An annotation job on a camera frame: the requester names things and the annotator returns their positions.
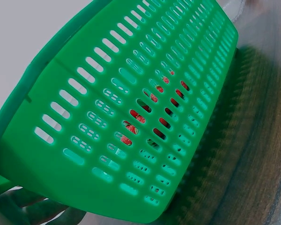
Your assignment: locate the green slotted plastic basket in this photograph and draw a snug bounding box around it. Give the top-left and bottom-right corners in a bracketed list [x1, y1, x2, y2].
[0, 0, 239, 223]

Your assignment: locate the red strawberry print packet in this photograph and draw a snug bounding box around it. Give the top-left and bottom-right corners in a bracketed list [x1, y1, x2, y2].
[120, 70, 191, 147]

